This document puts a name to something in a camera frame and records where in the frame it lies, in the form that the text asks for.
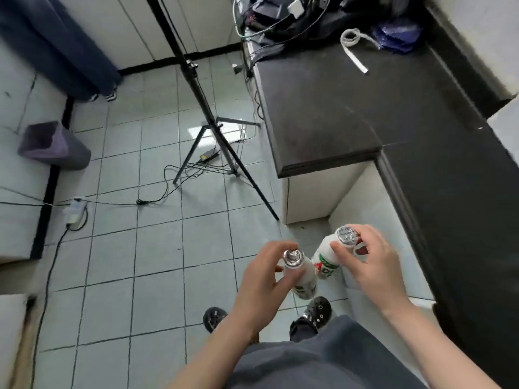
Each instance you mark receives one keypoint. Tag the person's right hand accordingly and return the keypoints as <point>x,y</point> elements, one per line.
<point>377,275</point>

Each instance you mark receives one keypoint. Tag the person's left hand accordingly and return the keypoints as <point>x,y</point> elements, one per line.
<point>255,287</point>

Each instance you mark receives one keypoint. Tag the person's right thumb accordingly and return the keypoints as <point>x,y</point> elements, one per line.
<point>342,257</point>

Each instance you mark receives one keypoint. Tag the person's left thumb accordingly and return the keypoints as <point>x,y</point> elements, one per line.
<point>292,278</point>

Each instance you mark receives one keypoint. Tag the white bottle green label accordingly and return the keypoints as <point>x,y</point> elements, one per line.
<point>305,279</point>

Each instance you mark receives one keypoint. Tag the white bottle red label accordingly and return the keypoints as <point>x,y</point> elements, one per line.
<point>326,257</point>

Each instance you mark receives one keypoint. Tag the person's left forearm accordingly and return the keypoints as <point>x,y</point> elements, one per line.
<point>215,356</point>

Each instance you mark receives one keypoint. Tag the person's right forearm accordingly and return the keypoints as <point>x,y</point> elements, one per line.
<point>434,348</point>

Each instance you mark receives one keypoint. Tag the person's black right shoe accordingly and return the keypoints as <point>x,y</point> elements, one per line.
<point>314,315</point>

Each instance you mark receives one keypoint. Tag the person's black shoe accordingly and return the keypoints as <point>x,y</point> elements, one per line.
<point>214,319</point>
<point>314,315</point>

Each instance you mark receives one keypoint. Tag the person's grey shirt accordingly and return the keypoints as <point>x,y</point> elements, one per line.
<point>324,360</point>

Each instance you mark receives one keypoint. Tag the person's black left shoe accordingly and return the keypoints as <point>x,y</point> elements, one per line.
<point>214,319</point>

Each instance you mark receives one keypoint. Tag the black power brick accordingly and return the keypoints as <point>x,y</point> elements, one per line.
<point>209,156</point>

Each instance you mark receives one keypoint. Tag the black tripod stand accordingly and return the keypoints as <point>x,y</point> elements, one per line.
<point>202,105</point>

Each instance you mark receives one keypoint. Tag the white power adapter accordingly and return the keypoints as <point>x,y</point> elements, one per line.
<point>75,210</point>

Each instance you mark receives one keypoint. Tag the purple plastic bag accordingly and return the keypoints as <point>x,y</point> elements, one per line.
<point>399,34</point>

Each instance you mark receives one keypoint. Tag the black bag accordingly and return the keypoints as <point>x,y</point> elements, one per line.
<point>316,16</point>

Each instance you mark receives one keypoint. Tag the white charger block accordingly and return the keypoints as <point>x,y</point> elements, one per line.
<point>296,8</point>

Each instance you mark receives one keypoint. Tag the purple trash bin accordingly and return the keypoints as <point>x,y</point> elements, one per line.
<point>52,145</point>

